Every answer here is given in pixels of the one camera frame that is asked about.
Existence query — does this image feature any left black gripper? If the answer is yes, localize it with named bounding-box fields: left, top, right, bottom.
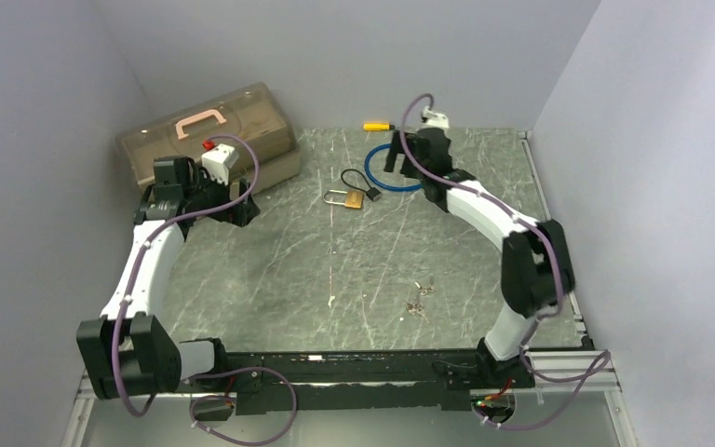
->
left=184, top=164, right=259, bottom=227

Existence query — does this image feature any blue cable lock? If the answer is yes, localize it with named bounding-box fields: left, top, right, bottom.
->
left=363, top=143, right=423, bottom=193

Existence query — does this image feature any brass padlock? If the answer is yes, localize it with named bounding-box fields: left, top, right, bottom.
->
left=322, top=189, right=365, bottom=210

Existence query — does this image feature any silver key bunch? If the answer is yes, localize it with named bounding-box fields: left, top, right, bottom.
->
left=405, top=277, right=435, bottom=323

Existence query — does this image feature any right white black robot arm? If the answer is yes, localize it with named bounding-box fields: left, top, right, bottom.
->
left=384, top=128, right=575, bottom=386

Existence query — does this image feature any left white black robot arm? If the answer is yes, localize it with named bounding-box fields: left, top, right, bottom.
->
left=76, top=145, right=260, bottom=400

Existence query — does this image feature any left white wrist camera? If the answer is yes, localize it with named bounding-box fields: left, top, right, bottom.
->
left=201, top=142, right=239, bottom=185

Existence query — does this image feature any yellow handled screwdriver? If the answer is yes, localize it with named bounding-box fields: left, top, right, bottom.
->
left=362, top=122, right=396, bottom=132

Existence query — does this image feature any small black cable lock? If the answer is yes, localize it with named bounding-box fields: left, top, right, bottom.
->
left=340, top=169, right=383, bottom=202

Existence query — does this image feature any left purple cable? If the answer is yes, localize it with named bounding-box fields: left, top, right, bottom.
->
left=110, top=134, right=300, bottom=447

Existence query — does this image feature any purple cable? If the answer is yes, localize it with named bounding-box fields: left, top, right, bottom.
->
left=110, top=134, right=300, bottom=447
left=398, top=93, right=613, bottom=432

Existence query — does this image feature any translucent brown toolbox pink handle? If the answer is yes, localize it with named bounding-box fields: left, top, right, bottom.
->
left=115, top=82, right=302, bottom=193

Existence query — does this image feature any aluminium frame rail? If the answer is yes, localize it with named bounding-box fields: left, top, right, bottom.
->
left=61, top=130, right=636, bottom=447

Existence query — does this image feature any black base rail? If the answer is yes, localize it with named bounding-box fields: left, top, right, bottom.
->
left=178, top=347, right=535, bottom=415

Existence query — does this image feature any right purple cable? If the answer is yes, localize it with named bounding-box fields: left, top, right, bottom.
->
left=398, top=93, right=613, bottom=432

